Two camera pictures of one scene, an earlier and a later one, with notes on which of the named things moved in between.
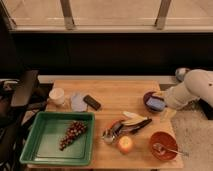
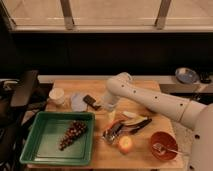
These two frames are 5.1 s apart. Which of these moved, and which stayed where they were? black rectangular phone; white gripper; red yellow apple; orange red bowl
Moved: white gripper
Stayed: orange red bowl; black rectangular phone; red yellow apple
